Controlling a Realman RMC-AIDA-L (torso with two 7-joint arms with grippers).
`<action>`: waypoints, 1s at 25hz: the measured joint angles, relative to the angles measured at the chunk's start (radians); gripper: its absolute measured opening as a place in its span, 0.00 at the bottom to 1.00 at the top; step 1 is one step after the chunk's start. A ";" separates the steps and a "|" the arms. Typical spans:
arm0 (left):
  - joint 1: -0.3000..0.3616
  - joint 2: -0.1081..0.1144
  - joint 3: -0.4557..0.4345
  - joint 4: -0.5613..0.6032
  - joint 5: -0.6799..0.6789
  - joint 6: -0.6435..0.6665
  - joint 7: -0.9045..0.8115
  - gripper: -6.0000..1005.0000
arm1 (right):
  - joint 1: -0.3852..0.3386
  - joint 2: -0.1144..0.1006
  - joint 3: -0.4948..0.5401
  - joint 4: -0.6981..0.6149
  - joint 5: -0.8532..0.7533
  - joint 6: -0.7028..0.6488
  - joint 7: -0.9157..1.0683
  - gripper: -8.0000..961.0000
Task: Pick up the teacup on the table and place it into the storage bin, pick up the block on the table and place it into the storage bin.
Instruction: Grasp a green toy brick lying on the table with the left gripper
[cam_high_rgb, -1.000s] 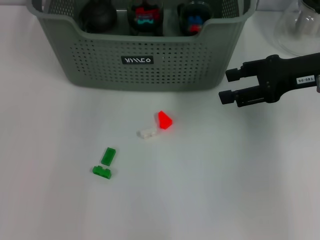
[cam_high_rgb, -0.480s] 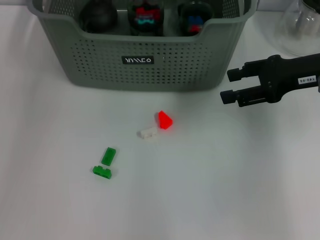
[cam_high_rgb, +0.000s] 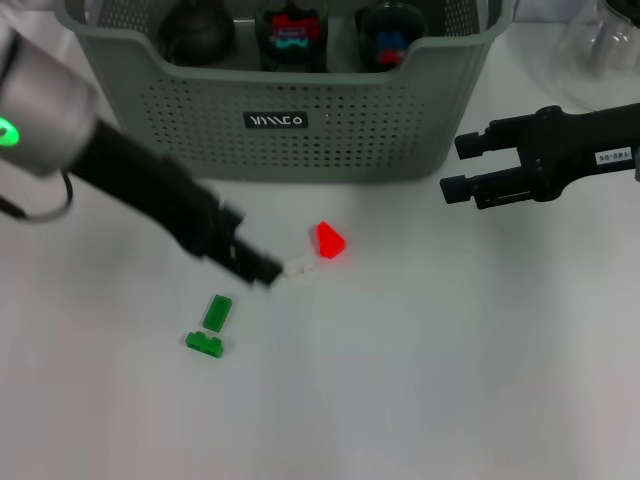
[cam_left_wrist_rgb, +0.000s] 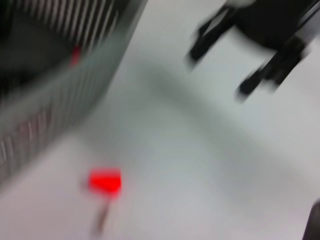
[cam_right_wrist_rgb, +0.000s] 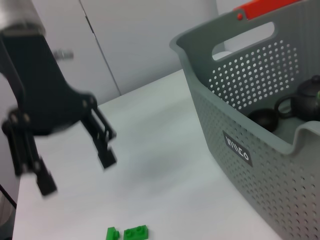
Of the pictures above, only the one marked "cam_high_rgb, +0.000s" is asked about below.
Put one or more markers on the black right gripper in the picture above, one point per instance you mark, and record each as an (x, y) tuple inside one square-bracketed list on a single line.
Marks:
[(575, 150)]

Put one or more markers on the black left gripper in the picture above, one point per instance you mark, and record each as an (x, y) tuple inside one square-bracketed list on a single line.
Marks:
[(165, 195)]

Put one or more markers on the green notched brick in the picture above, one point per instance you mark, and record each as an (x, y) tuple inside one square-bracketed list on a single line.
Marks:
[(204, 345)]

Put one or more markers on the small red brick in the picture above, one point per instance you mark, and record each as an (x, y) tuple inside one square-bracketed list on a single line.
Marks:
[(390, 56)]

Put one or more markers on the blue square plate brick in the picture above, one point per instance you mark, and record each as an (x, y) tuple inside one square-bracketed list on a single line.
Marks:
[(391, 40)]

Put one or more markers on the teal square plate brick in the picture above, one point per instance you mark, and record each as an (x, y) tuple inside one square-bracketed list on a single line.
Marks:
[(290, 44)]

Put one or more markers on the dark red long brick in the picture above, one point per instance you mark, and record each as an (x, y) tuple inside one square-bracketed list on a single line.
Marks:
[(295, 25)]

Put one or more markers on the grey-green plastic storage bin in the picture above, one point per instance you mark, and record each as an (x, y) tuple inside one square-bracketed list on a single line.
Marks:
[(350, 140)]

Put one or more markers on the small white brick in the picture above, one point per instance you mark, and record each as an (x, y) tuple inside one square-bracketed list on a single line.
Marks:
[(300, 267)]

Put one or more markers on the red wedge brick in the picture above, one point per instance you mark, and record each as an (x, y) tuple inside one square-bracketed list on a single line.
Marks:
[(330, 242)]

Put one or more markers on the black teapot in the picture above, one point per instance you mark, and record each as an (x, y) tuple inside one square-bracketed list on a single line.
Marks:
[(200, 35)]

